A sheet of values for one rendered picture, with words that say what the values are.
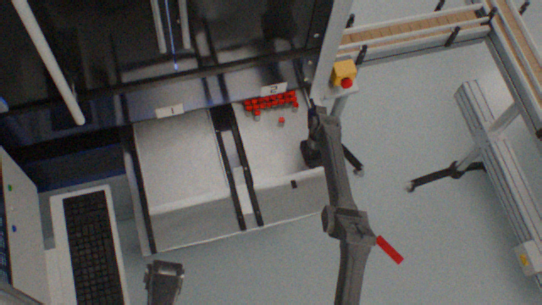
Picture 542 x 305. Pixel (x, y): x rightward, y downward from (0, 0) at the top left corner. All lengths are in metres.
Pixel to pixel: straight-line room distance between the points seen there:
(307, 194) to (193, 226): 0.38
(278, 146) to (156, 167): 0.41
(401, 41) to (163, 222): 1.06
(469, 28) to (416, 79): 1.00
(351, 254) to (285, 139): 0.72
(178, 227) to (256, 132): 0.41
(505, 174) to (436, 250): 0.59
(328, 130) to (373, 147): 1.38
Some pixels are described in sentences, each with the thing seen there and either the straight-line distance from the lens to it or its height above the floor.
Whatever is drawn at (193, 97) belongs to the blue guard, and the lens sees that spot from 1.81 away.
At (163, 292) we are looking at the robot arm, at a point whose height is 1.43.
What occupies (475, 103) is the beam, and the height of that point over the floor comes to 0.55.
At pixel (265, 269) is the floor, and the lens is 2.71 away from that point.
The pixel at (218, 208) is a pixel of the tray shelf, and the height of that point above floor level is 0.88.
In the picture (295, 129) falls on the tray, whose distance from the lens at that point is 1.98.
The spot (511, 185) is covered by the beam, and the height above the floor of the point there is 0.55.
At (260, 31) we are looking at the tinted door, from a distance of 1.61.
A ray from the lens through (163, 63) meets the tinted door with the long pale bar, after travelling 1.63.
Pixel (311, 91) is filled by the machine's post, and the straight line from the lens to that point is 1.98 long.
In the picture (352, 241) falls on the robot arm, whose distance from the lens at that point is 1.33.
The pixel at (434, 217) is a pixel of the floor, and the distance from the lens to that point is 2.95.
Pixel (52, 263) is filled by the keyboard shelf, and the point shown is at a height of 0.80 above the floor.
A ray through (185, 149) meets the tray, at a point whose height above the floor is 0.88.
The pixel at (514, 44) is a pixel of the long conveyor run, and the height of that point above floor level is 0.96.
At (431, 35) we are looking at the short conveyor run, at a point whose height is 0.93.
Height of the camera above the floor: 2.65
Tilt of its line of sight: 66 degrees down
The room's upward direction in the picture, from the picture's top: 9 degrees clockwise
